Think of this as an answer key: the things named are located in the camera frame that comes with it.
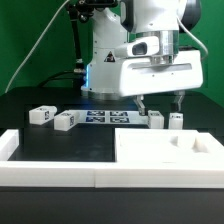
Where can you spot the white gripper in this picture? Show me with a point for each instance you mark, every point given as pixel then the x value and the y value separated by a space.
pixel 140 77

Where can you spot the white square tabletop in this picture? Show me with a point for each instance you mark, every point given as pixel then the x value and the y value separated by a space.
pixel 168 146

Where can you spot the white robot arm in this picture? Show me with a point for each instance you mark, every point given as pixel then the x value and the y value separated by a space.
pixel 116 22

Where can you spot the white sheet with AprilTags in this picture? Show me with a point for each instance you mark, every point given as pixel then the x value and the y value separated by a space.
pixel 111 117

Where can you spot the white U-shaped obstacle fence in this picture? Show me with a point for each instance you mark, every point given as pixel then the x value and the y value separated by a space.
pixel 182 174

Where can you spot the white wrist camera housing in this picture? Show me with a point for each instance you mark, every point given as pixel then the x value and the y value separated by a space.
pixel 141 47

